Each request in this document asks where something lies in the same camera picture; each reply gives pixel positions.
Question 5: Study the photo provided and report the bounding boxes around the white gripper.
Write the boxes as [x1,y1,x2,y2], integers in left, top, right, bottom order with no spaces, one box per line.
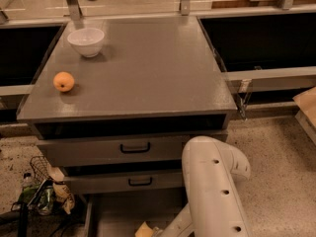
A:
[151,227,163,237]

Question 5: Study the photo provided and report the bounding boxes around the yellow sponge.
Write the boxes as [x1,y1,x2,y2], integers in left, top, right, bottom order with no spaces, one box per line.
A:
[135,222,154,237]

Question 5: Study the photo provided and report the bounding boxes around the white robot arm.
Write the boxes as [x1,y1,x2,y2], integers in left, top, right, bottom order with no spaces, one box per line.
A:
[152,136,253,237]

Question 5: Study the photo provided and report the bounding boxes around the grey bottom drawer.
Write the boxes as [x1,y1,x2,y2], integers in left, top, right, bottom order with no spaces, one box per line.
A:
[85,188,187,237]

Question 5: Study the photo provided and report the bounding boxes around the grey drawer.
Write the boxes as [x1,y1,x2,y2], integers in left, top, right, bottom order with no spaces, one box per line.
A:
[85,188,187,237]
[64,169,183,195]
[35,130,229,168]

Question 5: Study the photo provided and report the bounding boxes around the grey middle drawer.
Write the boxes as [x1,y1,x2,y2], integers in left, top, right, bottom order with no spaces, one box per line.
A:
[64,169,183,195]

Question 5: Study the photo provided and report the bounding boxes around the grey top drawer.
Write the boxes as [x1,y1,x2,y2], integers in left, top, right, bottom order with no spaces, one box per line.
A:
[35,130,229,168]

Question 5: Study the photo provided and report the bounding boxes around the grey drawer cabinet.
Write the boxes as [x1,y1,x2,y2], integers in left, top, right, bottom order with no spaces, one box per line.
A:
[18,17,237,178]

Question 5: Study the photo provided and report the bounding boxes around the cream patterned bag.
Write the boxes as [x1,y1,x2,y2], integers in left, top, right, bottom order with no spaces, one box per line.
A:
[47,164,75,214]

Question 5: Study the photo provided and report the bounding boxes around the green snack bag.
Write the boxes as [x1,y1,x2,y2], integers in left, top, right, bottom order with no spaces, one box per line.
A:
[18,181,54,216]

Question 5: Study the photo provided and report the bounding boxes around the plastic bottle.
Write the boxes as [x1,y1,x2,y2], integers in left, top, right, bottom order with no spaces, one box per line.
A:
[22,173,35,190]

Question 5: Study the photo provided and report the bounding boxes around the orange fruit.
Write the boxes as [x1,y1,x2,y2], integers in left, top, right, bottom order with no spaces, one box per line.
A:
[53,72,75,92]

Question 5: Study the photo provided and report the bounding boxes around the white bowl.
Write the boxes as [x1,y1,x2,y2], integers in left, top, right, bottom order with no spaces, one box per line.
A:
[67,28,105,57]

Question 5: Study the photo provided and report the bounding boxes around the black wire basket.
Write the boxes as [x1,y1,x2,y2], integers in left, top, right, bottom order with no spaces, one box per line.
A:
[30,156,49,182]

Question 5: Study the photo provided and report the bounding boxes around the metal railing frame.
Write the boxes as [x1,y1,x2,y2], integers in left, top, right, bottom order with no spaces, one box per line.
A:
[0,0,316,97]

